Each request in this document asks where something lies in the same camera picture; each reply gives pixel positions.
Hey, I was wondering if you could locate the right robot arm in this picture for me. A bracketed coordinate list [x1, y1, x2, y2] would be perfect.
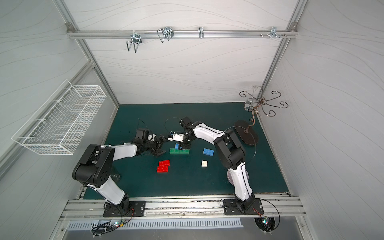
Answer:
[180, 117, 256, 214]

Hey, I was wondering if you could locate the right controller board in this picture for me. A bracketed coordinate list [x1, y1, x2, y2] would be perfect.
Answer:
[255, 217, 276, 233]

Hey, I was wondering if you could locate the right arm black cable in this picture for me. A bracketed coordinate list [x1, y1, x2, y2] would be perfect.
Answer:
[223, 125, 281, 232]

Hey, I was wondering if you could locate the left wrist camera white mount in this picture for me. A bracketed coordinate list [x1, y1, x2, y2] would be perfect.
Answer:
[147, 134, 157, 142]

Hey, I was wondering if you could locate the small white lego brick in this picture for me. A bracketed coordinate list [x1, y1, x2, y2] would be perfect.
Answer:
[201, 161, 208, 168]

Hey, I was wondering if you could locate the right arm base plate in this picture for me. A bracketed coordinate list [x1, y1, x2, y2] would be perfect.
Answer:
[221, 199, 265, 216]

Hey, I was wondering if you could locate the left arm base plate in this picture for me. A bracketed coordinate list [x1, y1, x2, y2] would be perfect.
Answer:
[103, 201, 146, 218]

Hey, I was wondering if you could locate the aluminium front rail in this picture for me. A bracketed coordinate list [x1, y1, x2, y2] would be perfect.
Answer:
[60, 193, 307, 221]

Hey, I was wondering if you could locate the dark round coaster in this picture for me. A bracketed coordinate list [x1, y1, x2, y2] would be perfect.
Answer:
[111, 172, 121, 183]

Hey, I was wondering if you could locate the left controller board with wires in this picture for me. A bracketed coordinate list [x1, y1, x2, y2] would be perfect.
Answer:
[91, 208, 134, 237]

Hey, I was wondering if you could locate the large green lego brick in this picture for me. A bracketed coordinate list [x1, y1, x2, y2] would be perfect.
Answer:
[169, 148, 190, 155]

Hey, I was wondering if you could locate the white wire basket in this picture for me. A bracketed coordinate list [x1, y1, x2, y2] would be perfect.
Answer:
[12, 80, 106, 156]

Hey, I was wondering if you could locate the red lego brick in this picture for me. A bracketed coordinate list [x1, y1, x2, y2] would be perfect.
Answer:
[159, 160, 170, 167]
[157, 166, 169, 173]

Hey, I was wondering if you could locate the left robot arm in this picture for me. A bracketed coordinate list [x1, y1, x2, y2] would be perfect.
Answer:
[72, 129, 166, 212]

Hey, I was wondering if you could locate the aluminium rail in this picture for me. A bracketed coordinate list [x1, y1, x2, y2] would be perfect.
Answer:
[60, 193, 307, 221]
[67, 29, 299, 40]

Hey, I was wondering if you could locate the aluminium top rail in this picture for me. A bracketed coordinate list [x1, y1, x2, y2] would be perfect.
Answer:
[67, 29, 299, 40]

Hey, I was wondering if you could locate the copper jewelry stand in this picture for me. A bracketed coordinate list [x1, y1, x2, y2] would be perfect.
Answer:
[234, 85, 289, 146]

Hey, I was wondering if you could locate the long blue lego brick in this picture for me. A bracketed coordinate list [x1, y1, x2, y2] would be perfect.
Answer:
[203, 148, 214, 157]

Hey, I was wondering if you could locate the lilac bowl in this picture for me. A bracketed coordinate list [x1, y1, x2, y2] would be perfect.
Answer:
[227, 170, 249, 186]

